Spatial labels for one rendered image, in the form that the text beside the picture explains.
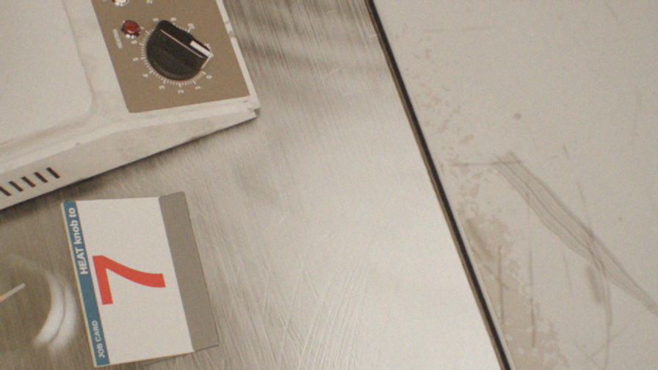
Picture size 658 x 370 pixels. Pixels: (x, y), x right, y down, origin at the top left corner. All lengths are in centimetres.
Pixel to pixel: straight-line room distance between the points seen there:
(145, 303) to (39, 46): 15
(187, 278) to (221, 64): 12
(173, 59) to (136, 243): 10
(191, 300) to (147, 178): 8
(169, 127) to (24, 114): 8
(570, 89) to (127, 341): 28
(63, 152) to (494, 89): 24
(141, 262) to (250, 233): 6
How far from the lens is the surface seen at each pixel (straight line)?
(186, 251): 64
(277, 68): 67
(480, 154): 65
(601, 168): 66
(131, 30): 63
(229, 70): 64
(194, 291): 64
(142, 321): 62
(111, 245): 63
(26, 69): 60
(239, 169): 65
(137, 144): 63
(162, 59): 62
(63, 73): 60
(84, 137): 61
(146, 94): 61
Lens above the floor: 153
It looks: 75 degrees down
